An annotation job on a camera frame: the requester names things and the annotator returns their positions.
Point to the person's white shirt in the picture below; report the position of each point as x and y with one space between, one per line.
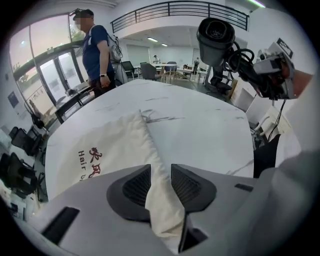
300 187

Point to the glass entrance doors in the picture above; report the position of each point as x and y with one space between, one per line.
50 55

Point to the black head-worn camera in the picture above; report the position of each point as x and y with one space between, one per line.
77 11

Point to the long white table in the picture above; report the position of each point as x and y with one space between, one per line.
172 65

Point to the person's black trousers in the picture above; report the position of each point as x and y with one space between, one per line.
266 157

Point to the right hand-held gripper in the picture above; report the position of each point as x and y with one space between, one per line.
291 75

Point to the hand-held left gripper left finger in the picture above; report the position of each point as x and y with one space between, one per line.
135 190

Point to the person's right forearm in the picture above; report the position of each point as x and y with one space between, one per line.
302 82

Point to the black-legged table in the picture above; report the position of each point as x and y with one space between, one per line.
72 96

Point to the black mesh chair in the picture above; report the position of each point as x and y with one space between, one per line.
130 68

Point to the blue wall poster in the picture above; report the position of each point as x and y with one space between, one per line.
13 99

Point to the black office chair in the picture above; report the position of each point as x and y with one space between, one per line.
17 175
220 80
25 141

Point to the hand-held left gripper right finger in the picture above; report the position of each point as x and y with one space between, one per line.
190 187

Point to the black hair dryer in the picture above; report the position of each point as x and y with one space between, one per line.
215 42

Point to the grey dining chair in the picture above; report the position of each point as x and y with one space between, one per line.
148 71

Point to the white wristwatch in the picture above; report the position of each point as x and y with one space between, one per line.
103 75

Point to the person's right hand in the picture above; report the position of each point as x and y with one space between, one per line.
279 83

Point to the black mezzanine railing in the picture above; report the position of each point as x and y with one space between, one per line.
180 10

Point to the grey backpack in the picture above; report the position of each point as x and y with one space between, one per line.
115 50

